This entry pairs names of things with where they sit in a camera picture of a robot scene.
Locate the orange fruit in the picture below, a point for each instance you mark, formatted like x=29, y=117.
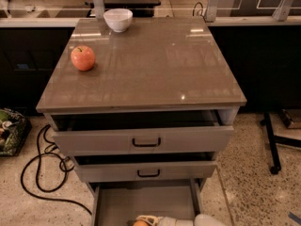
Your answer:
x=140, y=223

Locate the basket of mixed items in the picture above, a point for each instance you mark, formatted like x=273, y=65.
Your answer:
x=14, y=129

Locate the white bowl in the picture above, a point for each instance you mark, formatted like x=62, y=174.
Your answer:
x=118, y=19

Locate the black wheeled stand leg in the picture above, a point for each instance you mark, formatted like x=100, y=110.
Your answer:
x=273, y=140

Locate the red apple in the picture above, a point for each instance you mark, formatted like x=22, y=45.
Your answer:
x=83, y=58

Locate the grey top drawer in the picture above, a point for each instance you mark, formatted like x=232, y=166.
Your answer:
x=211, y=138

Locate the grey middle drawer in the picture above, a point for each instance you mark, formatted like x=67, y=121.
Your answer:
x=144, y=166

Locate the grey drawer cabinet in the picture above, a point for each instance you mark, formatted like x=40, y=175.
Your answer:
x=159, y=73

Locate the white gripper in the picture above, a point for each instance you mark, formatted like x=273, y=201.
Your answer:
x=174, y=221

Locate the grey bottom drawer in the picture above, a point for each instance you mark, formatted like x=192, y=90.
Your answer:
x=120, y=203

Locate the grey drawer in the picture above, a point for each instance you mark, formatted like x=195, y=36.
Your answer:
x=144, y=166
x=120, y=203
x=211, y=138

